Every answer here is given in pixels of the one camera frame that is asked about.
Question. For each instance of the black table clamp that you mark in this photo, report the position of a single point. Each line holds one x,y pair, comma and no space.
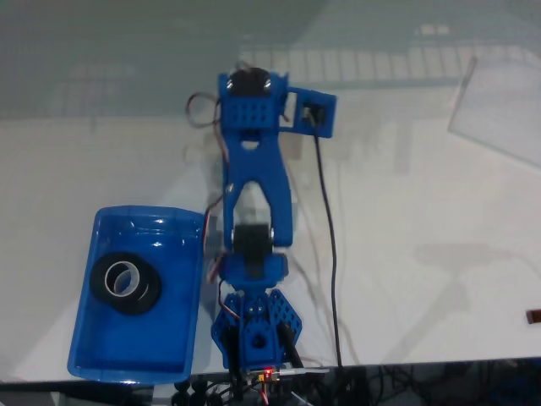
186,393

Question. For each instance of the small brown object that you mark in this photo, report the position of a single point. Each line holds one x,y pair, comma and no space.
533,317

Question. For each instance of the clear plastic sheet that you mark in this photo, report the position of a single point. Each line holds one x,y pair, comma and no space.
498,110

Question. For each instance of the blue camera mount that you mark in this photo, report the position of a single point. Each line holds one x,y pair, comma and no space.
329,122

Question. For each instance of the blue plastic bin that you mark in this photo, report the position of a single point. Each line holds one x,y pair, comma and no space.
127,338

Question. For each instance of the black tape roll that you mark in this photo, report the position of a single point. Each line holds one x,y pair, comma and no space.
148,302
98,279

